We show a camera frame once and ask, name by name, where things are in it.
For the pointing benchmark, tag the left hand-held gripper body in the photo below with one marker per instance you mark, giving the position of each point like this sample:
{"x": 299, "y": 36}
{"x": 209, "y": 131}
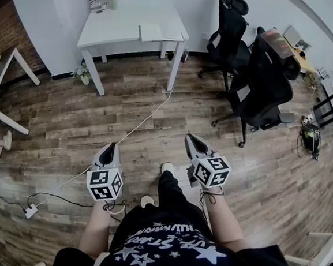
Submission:
{"x": 104, "y": 183}

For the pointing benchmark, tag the black star-print T-shirt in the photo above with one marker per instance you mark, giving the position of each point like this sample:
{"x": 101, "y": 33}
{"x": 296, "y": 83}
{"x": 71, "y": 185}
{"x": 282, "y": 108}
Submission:
{"x": 173, "y": 251}

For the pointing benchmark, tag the person's left white shoe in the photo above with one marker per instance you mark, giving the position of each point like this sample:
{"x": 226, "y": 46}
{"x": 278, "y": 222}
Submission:
{"x": 147, "y": 201}

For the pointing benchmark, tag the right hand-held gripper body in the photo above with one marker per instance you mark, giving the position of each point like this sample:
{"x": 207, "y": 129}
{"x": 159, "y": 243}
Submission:
{"x": 212, "y": 171}

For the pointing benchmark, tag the small bottle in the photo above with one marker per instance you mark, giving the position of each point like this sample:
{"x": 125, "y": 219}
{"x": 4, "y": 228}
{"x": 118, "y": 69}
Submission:
{"x": 184, "y": 56}

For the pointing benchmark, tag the white power strip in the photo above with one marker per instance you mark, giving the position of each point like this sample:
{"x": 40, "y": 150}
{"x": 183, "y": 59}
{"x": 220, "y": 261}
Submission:
{"x": 31, "y": 211}

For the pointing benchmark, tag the person's white shoe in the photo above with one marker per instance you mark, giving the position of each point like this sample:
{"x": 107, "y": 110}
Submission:
{"x": 147, "y": 201}
{"x": 167, "y": 167}

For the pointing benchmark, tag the person's right forearm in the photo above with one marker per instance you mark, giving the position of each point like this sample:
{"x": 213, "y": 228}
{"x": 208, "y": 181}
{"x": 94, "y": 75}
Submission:
{"x": 222, "y": 221}

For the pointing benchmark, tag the small black round object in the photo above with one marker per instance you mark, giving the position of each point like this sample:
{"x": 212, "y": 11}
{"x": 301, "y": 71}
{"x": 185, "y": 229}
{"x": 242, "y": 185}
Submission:
{"x": 99, "y": 11}

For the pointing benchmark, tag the shiny plastic chair cover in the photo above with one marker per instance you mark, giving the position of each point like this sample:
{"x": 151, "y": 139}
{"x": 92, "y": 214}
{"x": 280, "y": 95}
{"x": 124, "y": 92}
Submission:
{"x": 278, "y": 42}

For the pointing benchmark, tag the black mesh office chair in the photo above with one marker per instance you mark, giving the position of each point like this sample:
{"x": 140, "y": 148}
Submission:
{"x": 230, "y": 33}
{"x": 263, "y": 88}

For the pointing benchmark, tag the small vase with pale flowers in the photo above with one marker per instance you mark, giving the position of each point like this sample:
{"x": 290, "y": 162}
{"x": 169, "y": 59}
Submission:
{"x": 83, "y": 74}

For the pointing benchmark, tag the green and black bag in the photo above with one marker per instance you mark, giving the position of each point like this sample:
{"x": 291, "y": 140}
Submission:
{"x": 311, "y": 136}

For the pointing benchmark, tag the light wooden desk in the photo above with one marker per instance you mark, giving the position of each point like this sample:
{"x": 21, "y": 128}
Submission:
{"x": 306, "y": 62}

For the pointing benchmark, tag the person's left forearm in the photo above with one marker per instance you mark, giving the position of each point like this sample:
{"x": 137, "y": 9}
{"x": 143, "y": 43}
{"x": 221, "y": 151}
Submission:
{"x": 95, "y": 230}

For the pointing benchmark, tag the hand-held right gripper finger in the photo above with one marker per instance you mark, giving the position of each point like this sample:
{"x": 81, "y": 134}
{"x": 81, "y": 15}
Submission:
{"x": 189, "y": 147}
{"x": 204, "y": 146}

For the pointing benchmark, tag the person's black trousers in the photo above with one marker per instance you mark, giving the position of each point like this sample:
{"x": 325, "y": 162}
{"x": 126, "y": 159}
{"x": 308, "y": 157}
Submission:
{"x": 172, "y": 193}

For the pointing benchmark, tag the person's right white shoe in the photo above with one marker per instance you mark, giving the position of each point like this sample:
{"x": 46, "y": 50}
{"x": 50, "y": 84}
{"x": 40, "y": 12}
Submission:
{"x": 167, "y": 167}

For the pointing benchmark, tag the white laptop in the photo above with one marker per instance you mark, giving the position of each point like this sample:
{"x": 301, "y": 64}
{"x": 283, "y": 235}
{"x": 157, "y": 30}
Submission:
{"x": 150, "y": 32}

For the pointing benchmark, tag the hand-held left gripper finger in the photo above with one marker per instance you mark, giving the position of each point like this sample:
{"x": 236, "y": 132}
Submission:
{"x": 101, "y": 154}
{"x": 116, "y": 158}

